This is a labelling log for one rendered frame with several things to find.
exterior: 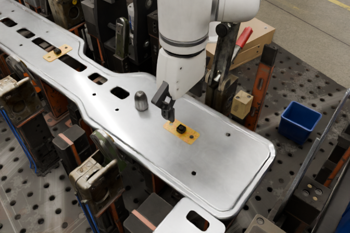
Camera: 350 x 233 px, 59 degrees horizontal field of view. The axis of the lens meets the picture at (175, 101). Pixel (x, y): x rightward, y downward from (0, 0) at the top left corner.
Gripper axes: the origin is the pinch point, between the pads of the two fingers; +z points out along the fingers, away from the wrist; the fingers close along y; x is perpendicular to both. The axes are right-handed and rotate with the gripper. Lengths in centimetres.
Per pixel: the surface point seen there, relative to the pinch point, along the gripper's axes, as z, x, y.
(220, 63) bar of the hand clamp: -1.4, -0.1, -14.4
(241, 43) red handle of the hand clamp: -3.1, 0.7, -22.0
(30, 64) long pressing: 9.7, -48.2, 8.6
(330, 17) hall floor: 113, -25, -258
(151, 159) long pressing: 9.0, 0.1, 10.5
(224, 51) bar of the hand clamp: -4.7, 0.0, -14.9
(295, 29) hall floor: 113, -41, -218
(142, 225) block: 10.7, 7.9, 21.5
